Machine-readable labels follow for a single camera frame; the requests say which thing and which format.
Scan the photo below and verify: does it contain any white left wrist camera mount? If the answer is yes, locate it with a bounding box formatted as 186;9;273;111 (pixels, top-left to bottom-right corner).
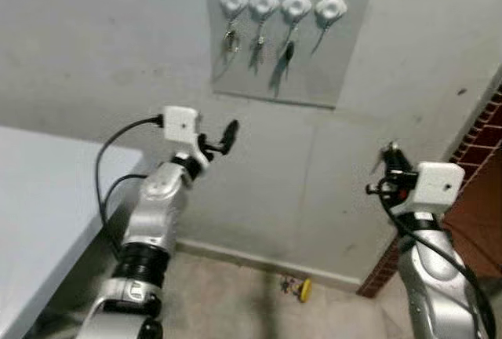
160;106;204;157

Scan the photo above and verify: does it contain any small yellow wheeled toy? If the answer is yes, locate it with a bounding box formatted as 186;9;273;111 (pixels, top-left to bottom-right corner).
282;275;313;303

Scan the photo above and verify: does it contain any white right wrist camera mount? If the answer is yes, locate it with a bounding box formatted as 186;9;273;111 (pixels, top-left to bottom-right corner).
407;161;467;217

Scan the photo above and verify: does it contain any hanging silver key bunch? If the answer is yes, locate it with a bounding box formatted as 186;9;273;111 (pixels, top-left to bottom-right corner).
222;17;241;54

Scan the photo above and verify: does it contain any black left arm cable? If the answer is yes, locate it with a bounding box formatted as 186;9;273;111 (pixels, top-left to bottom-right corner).
104;172;151;247
95;116;164;224

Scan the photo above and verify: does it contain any hanging black key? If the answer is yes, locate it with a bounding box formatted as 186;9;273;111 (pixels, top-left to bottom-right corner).
283;24;298;63

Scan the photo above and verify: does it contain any grey wall board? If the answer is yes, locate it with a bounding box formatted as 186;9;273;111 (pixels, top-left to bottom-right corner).
205;0;380;111

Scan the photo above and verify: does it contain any small hanging silver key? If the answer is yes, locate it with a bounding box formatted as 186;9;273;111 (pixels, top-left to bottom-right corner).
255;20;268;47

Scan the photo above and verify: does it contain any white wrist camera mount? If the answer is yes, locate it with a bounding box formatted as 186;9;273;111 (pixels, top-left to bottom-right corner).
160;106;204;157
407;161;467;217

